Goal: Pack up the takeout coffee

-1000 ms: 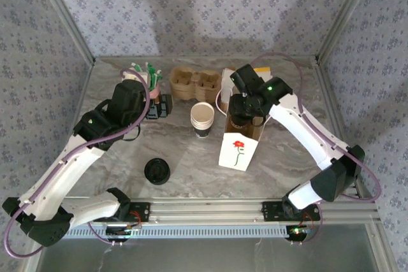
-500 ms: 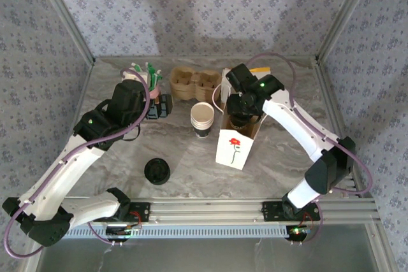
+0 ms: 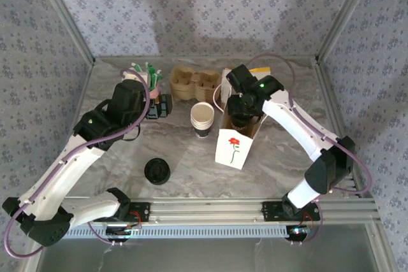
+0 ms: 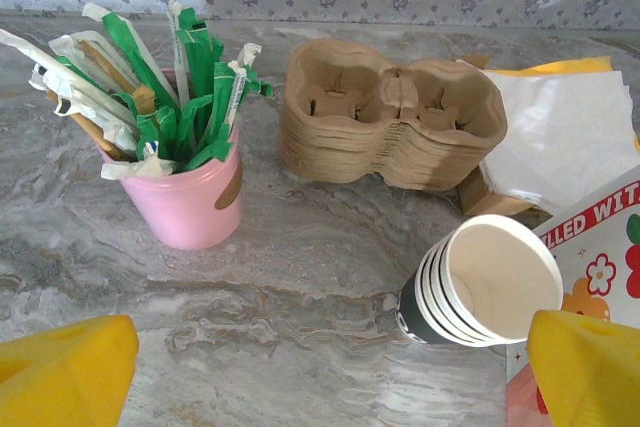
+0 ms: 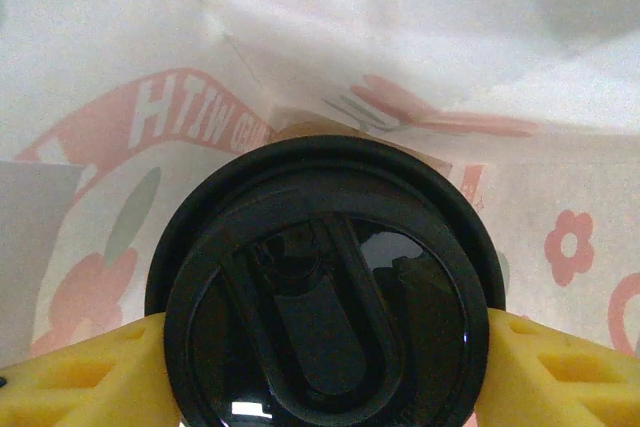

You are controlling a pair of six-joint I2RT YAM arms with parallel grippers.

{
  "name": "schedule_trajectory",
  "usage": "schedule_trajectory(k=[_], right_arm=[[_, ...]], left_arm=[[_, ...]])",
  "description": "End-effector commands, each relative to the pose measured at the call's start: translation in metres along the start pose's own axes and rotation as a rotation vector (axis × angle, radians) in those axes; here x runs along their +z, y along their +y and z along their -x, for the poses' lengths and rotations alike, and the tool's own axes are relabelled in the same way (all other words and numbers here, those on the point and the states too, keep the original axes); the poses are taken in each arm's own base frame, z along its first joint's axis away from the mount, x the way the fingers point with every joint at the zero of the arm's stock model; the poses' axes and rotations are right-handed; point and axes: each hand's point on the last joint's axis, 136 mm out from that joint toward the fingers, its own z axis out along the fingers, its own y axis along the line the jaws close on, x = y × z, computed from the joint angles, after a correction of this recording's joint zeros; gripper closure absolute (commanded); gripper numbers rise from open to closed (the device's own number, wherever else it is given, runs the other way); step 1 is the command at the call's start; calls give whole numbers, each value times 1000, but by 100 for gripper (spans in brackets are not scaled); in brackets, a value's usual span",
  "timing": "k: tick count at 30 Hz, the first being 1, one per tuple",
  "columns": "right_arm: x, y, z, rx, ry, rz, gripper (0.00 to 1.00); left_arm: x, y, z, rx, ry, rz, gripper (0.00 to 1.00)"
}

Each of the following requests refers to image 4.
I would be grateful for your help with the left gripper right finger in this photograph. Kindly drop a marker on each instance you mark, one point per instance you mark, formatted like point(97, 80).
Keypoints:
point(590, 372)

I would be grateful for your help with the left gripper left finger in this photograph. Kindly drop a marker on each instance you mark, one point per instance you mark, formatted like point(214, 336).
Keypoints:
point(65, 372)

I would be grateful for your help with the white flower print paper bag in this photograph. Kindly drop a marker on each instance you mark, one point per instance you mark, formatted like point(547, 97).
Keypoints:
point(600, 277)

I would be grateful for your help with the stack of paper cups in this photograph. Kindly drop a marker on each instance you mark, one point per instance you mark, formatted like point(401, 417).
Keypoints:
point(500, 277)

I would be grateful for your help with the pink straw holder cup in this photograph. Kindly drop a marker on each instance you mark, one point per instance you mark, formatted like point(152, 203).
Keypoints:
point(185, 207)

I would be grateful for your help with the brown paper straw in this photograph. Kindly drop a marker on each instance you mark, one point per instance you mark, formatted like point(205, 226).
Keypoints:
point(90, 129)

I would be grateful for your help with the brown pulp cup carrier stack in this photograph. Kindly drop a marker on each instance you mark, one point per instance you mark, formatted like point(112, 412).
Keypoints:
point(350, 147)

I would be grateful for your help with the green wrapped straw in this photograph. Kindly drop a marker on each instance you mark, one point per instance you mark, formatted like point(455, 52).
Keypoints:
point(200, 62)
point(132, 47)

